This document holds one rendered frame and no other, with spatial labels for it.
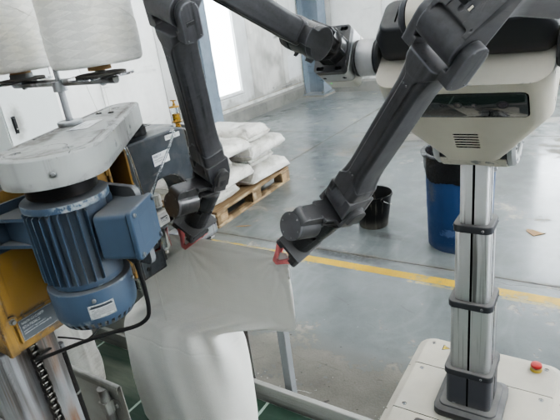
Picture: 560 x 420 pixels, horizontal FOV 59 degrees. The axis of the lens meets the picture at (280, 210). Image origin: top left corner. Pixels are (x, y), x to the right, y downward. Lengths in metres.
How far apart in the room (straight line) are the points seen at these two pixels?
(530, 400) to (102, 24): 1.71
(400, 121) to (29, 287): 0.76
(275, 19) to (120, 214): 0.50
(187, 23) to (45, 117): 4.28
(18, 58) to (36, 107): 3.93
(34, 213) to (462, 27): 0.70
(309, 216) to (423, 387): 1.17
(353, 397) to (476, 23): 1.85
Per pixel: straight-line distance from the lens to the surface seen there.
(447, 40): 0.70
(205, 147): 1.06
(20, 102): 5.00
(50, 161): 0.84
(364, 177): 0.87
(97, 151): 0.87
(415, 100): 0.75
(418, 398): 1.92
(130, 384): 2.00
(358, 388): 2.34
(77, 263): 0.92
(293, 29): 1.12
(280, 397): 1.76
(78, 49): 0.93
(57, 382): 1.27
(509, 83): 1.15
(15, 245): 1.01
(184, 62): 0.94
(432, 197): 3.28
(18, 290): 1.08
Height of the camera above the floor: 1.58
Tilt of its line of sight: 22 degrees down
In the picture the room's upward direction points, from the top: 8 degrees counter-clockwise
